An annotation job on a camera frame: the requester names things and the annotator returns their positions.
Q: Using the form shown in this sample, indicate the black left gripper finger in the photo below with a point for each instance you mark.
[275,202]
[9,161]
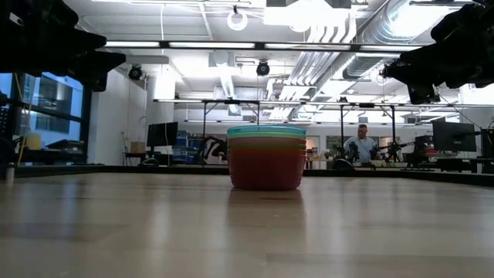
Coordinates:
[96,63]
[86,40]

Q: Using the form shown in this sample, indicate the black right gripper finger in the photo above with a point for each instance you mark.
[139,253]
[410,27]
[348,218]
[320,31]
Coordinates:
[459,25]
[432,65]

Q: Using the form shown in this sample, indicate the light blue plastic bowl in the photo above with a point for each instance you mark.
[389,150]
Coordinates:
[266,130]

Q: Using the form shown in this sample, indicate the pink plastic bowl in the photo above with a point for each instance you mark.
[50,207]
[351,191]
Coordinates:
[266,141]

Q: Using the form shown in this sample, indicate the yellow plastic bowl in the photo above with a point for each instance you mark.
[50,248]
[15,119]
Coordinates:
[266,147]

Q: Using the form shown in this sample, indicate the purple plastic bowl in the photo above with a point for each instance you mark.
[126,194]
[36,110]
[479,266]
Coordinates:
[266,173]

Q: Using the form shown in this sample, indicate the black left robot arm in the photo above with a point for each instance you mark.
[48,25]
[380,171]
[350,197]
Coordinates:
[15,34]

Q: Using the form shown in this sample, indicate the black background robot arm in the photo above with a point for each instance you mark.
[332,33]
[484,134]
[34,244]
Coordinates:
[214,148]
[393,148]

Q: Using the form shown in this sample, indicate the black hanging spotlight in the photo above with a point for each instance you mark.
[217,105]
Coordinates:
[262,68]
[135,72]
[387,72]

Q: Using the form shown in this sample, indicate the large black computer monitor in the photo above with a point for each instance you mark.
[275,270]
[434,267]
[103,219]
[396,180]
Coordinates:
[453,136]

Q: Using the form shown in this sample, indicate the small black computer monitor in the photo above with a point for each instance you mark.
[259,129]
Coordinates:
[423,143]

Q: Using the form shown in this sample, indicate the cardboard box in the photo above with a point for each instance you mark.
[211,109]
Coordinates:
[137,147]

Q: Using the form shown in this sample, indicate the yellow bin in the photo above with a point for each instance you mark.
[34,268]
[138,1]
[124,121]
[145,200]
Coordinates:
[33,142]

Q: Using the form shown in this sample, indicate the person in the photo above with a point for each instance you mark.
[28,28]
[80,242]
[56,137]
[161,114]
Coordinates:
[361,146]

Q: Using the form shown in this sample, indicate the blue storage bins shelf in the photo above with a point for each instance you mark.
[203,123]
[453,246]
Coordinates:
[185,148]

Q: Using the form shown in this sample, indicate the white ceiling light panel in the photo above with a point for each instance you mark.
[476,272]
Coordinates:
[305,15]

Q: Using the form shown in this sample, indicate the white cylinder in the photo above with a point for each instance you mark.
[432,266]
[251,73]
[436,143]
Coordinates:
[9,173]

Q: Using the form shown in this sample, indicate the black window frame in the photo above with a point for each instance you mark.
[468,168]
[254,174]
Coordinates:
[87,123]

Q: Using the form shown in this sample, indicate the silver ventilation duct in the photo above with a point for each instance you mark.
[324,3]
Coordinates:
[382,27]

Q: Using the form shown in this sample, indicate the black metal workstation frame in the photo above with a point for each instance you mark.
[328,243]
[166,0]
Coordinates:
[366,105]
[231,102]

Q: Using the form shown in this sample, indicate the black overhead frame beam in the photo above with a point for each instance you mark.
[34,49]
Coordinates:
[260,46]

